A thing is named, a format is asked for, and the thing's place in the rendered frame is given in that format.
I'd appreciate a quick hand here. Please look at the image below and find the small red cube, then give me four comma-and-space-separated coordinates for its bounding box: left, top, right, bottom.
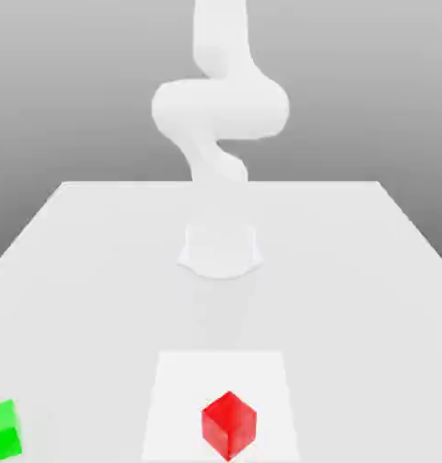
201, 390, 259, 463

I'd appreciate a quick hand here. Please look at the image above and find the small green cube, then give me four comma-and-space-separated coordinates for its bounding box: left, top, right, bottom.
0, 398, 24, 463

